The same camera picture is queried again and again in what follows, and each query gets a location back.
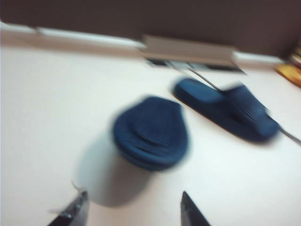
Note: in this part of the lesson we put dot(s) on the blue rubber slipper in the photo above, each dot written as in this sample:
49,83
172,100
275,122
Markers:
150,131
235,110

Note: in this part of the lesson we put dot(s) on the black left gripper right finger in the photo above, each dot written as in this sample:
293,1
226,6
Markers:
190,212

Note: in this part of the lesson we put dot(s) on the brown desk partition panel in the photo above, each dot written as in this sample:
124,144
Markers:
150,18

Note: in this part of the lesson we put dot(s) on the yellow object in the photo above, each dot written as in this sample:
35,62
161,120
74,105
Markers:
290,70

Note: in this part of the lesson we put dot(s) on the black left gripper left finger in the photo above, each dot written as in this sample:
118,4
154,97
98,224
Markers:
75,212

